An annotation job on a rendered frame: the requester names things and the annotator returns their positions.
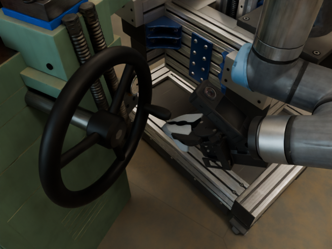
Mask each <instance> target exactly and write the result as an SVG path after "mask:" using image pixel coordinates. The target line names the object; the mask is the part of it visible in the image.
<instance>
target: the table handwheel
mask: <svg viewBox="0 0 332 249"><path fill-rule="evenodd" d="M119 64H126V65H125V68H124V71H123V74H122V77H121V79H120V82H119V85H118V88H117V90H116V93H115V95H114V98H113V100H112V103H111V105H110V108H109V110H108V111H107V110H104V109H101V110H99V111H97V112H96V113H94V112H92V111H90V110H87V109H85V108H83V107H80V106H79V103H80V102H81V100H82V98H83V97H84V95H85V94H86V92H87V91H88V90H89V88H90V87H91V86H92V85H93V84H94V82H95V81H96V80H97V79H98V78H99V77H100V76H101V75H102V74H104V73H105V72H106V71H107V70H109V69H110V68H112V67H114V66H116V65H119ZM133 71H135V73H136V76H137V80H138V90H139V92H138V104H137V109H136V114H135V118H134V121H133V124H132V127H131V130H130V133H129V135H128V137H127V140H126V142H125V144H124V146H123V148H121V147H120V143H121V142H122V140H123V138H124V136H125V133H126V122H125V119H124V118H123V117H121V116H119V115H118V113H119V110H120V107H121V104H122V101H123V98H124V95H125V92H126V89H127V87H128V84H129V81H130V79H131V76H132V74H133ZM151 101H152V77H151V71H150V68H149V65H148V63H147V61H146V59H145V58H144V57H143V55H142V54H141V53H140V52H138V51H137V50H136V49H134V48H132V47H129V46H123V45H118V46H112V47H109V48H106V49H104V50H102V51H100V52H98V53H96V54H95V55H93V56H92V57H90V58H89V59H88V60H86V61H85V62H84V63H83V64H82V65H81V66H80V67H79V68H78V69H77V70H76V71H75V72H74V74H73V75H72V76H71V77H70V79H69V80H68V81H67V83H66V84H65V86H64V87H63V89H62V90H61V92H60V93H59V95H58V97H57V98H55V97H52V96H50V95H48V94H45V93H43V92H41V91H38V90H36V89H34V88H31V89H29V90H28V91H27V92H26V94H25V102H26V104H28V105H30V106H32V107H34V108H36V109H39V110H41V111H43V112H45V113H47V114H49V116H48V118H47V121H46V124H45V127H44V130H43V134H42V137H41V144H40V150H39V176H40V181H41V185H42V188H43V190H44V192H45V194H46V195H47V197H48V198H49V199H50V200H51V201H52V202H53V203H55V204H56V205H58V206H60V207H63V208H79V207H82V206H85V205H87V204H89V203H91V202H93V201H95V200H96V199H97V198H99V197H100V196H101V195H103V194H104V193H105V192H106V191H107V190H108V189H109V188H110V187H111V186H112V185H113V184H114V183H115V182H116V180H117V179H118V178H119V176H120V175H121V174H122V172H123V171H124V170H125V168H126V166H127V165H128V163H129V162H130V160H131V158H132V156H133V155H134V153H135V151H136V149H137V147H138V144H139V142H140V140H141V137H142V135H143V132H144V129H145V127H146V123H147V120H148V117H149V113H147V112H145V111H144V110H143V107H144V105H145V104H146V103H148V104H151ZM69 124H72V125H74V126H76V127H78V128H80V129H83V130H85V131H86V133H87V137H86V138H85V139H84V140H82V141H81V142H79V143H78V144H77V145H75V146H74V147H72V148H71V149H69V150H68V151H66V152H65V153H63V154H61V153H62V147H63V143H64V139H65V135H66V132H67V129H68V127H69ZM94 144H99V145H101V146H103V147H105V148H107V149H113V151H114V153H115V155H116V157H117V158H116V159H115V160H114V162H113V163H112V165H111V166H110V167H109V168H108V170H107V171H106V172H105V173H104V174H103V175H102V176H101V177H100V178H99V179H98V180H97V181H95V182H94V183H93V184H91V185H90V186H88V187H87V188H85V189H82V190H79V191H70V190H68V189H67V188H66V187H65V185H64V183H63V181H62V177H61V169H62V168H63V167H64V166H66V165H67V164H68V163H70V162H71V161H72V160H73V159H75V158H76V157H77V156H79V155H80V154H81V153H83V152H84V151H86V150H87V149H89V148H90V147H92V146H93V145H94Z"/></svg>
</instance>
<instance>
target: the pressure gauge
mask: <svg viewBox="0 0 332 249"><path fill-rule="evenodd" d="M136 84H138V80H137V76H136V73H135V72H133V74H132V76H131V79H130V81H129V84H128V87H127V89H126V92H127V93H128V95H129V96H132V95H136V94H137V93H138V92H139V90H138V85H136Z"/></svg>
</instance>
